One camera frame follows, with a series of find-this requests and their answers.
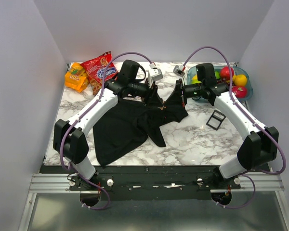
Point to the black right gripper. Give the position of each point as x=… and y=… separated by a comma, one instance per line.
x=177, y=94

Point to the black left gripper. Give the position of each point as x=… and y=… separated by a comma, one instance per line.
x=151, y=93

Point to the black t-shirt garment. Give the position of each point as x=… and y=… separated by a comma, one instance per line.
x=129, y=124

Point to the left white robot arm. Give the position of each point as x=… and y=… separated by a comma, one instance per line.
x=70, y=136

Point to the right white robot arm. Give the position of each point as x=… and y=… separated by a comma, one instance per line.
x=260, y=143

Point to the yellow lemon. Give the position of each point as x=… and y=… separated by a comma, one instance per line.
x=194, y=78

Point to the red candy bag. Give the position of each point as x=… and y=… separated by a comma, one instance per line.
x=94, y=68

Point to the green lime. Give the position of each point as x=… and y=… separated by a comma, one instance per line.
x=217, y=75

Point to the red apple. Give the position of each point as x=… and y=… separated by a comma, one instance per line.
x=225, y=73

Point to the orange snack packet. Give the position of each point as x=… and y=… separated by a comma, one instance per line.
x=76, y=78

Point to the red pomegranate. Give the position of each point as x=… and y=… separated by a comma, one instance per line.
x=240, y=92

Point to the orange fruit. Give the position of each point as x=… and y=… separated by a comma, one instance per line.
x=240, y=80

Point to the teal plastic fruit bowl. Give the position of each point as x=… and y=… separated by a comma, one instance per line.
x=193, y=71

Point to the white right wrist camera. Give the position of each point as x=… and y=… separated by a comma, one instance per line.
x=179, y=70

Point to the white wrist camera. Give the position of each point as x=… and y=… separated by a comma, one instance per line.
x=179, y=70
x=155, y=74

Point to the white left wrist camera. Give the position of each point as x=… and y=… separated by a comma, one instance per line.
x=155, y=74

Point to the small black square frame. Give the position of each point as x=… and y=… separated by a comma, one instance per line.
x=216, y=119

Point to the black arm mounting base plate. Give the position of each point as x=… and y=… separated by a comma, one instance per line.
x=148, y=183

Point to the aluminium rail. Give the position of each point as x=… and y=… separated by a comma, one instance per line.
x=58, y=183

